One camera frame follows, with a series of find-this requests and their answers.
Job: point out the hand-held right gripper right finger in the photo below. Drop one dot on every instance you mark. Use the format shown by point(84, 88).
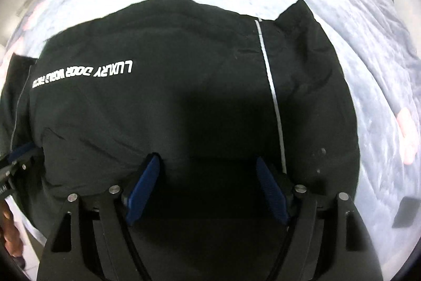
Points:
point(271, 190)

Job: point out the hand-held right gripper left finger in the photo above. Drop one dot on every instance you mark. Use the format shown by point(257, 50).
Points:
point(146, 182)

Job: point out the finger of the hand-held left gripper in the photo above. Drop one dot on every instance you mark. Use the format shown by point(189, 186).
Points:
point(24, 152)

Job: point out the black jacket with reflective stripes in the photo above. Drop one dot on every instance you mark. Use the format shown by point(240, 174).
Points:
point(164, 103)

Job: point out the person's left hand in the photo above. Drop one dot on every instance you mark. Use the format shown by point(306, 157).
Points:
point(11, 235)

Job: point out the dark grey flat object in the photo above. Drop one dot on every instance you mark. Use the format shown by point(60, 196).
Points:
point(405, 212)

